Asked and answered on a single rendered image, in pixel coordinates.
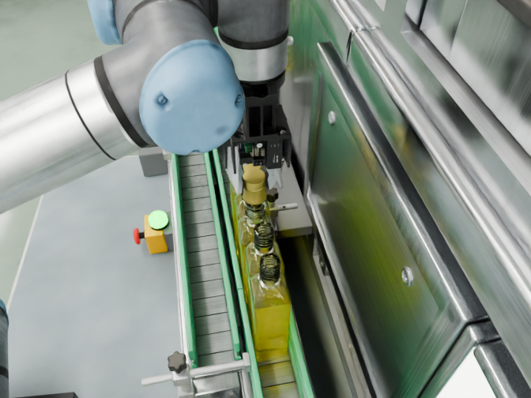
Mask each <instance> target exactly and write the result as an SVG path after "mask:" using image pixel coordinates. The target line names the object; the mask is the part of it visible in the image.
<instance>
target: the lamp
mask: <svg viewBox="0 0 531 398"><path fill-rule="evenodd" d="M149 226H150V227H151V228H152V229H153V230H155V231H161V230H163V229H164V228H166V227H167V226H168V217H167V215H166V213H165V212H162V211H155V212H152V213H151V214H150V216H149Z"/></svg>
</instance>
